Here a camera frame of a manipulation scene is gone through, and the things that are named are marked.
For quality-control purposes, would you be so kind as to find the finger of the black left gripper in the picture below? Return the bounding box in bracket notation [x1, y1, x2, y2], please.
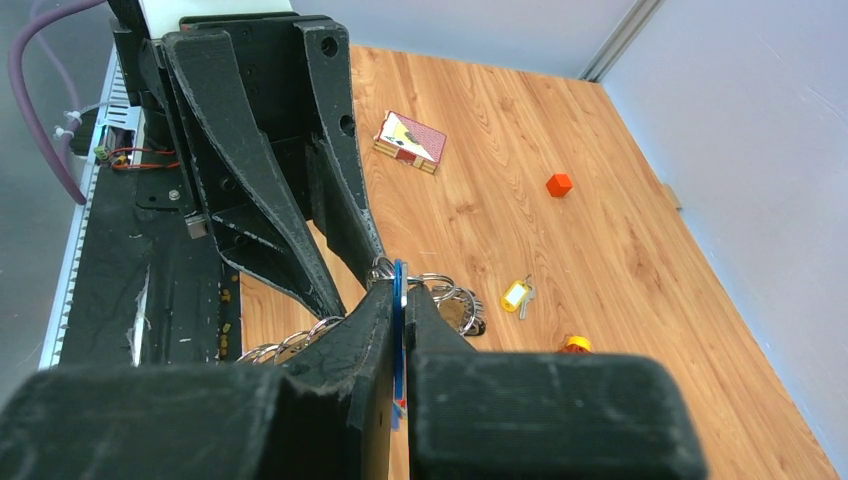
[162, 29, 346, 318]
[295, 18, 385, 272]

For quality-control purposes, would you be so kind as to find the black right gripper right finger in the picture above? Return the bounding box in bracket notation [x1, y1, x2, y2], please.
[405, 286, 709, 479]

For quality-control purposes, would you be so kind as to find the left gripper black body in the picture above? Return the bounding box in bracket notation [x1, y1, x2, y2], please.
[110, 1, 352, 265]

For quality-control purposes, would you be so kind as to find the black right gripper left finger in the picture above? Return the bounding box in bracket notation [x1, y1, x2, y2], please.
[1, 283, 393, 479]

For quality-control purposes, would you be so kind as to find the blue key tag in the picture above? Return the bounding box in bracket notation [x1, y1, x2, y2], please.
[392, 259, 408, 431]

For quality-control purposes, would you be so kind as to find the red playing card deck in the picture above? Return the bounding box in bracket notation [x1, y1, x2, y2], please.
[373, 110, 447, 175]

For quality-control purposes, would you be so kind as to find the red yellow toy brick car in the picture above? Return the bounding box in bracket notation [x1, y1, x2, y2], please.
[560, 335, 592, 354]

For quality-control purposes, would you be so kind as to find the small orange cube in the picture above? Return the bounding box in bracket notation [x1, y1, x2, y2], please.
[545, 173, 573, 198]

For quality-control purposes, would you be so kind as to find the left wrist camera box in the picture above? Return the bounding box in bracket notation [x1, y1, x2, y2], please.
[140, 0, 293, 39]

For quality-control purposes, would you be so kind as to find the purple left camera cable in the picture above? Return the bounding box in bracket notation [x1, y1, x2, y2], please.
[7, 0, 111, 207]

